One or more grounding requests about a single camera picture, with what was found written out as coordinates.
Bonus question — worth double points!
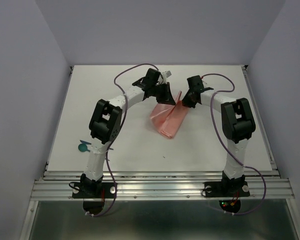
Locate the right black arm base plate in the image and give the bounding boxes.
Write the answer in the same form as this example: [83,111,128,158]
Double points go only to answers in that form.
[201,181,250,198]

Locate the pink satin napkin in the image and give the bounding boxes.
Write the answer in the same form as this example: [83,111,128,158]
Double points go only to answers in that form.
[149,90,189,139]

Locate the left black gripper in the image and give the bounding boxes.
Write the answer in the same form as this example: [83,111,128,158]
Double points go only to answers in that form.
[151,82,176,106]

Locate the teal plastic utensil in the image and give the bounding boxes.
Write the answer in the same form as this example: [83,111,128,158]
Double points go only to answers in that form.
[79,139,115,151]

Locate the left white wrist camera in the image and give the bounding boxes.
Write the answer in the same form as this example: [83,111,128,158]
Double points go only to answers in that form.
[159,70,172,84]

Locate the teal plastic spoon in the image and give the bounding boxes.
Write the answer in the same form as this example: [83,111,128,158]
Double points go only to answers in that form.
[77,141,92,153]

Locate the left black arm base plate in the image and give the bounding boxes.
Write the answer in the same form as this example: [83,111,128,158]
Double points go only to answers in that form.
[68,182,117,199]

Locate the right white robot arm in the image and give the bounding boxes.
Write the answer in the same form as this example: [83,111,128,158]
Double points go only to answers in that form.
[181,73,256,195]

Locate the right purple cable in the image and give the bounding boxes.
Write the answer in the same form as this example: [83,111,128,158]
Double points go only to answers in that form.
[201,73,267,216]

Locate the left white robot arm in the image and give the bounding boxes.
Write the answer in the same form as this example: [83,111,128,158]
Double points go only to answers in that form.
[76,68,176,197]

